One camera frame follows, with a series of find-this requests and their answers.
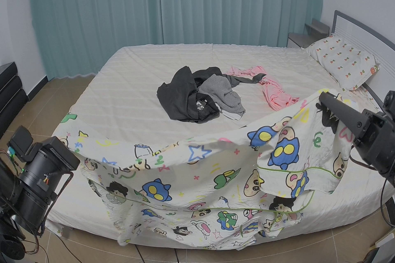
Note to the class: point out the grey bedside table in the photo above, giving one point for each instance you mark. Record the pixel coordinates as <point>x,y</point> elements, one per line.
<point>297,40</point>

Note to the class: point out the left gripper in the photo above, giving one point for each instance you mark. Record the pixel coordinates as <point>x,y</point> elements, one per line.
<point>46,163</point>

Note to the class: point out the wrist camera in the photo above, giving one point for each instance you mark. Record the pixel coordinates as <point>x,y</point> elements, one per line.
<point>390,104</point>
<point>21,140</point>

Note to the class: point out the dark grey garment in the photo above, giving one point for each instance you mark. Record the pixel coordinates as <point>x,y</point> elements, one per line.
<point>243,80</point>

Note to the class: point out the black garment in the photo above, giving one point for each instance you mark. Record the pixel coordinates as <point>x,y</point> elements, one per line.
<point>176,98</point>

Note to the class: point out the grey knit garment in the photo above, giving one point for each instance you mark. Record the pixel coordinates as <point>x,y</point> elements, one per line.
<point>216,89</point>

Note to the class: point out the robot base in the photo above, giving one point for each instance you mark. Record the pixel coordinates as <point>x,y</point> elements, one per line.
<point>385,243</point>

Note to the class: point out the black chest of drawers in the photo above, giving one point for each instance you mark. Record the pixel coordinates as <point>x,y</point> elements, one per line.
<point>12,92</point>

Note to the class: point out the blue-green curtain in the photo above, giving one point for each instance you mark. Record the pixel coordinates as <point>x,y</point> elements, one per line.
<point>92,9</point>

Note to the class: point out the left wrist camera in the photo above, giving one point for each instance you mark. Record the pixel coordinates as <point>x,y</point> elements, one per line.
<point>21,140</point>

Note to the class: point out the white printed pyjama top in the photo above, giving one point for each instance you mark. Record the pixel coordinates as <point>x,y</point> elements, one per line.
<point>200,181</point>

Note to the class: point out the pink garment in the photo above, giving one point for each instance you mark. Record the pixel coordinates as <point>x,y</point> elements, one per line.
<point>274,92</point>

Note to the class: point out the bed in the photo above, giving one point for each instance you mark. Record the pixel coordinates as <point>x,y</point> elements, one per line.
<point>129,86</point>

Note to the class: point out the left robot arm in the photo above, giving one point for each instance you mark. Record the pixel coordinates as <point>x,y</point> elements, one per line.
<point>18,209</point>

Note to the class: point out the white printed pillow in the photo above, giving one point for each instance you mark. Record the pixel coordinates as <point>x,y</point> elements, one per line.
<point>342,61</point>

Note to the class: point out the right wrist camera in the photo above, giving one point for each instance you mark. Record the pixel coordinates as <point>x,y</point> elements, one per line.
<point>390,104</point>

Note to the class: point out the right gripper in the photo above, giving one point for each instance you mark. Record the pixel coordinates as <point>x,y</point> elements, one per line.
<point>376,138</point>

